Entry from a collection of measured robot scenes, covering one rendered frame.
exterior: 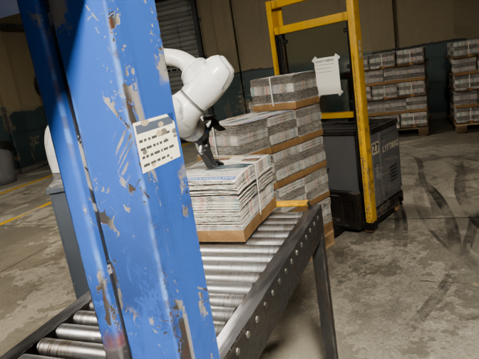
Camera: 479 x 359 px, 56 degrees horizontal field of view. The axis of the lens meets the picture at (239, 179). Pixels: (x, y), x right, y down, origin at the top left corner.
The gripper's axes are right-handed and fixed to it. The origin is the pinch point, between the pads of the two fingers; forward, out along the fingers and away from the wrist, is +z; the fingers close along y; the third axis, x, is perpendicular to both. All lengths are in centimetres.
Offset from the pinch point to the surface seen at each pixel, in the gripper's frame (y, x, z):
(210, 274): 48, 12, -26
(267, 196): 17.2, 13.5, 16.5
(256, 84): -84, -37, 125
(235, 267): 46, 17, -20
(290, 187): -11, -13, 133
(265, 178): 10.7, 14.1, 12.1
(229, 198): 22.9, 11.4, -13.9
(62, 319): 61, -19, -52
